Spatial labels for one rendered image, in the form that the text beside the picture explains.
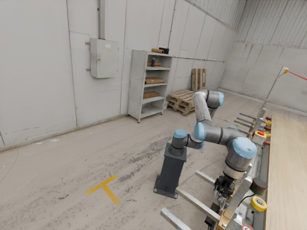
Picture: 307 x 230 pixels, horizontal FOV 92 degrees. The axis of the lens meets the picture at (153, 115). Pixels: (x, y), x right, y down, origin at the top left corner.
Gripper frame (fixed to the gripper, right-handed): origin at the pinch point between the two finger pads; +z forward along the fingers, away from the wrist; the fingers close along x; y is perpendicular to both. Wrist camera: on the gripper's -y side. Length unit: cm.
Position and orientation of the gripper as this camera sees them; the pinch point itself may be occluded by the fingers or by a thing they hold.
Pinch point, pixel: (218, 197)
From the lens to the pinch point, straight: 97.8
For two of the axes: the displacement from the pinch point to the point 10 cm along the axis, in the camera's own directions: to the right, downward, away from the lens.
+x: 7.8, 3.7, -5.1
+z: -1.5, 8.9, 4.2
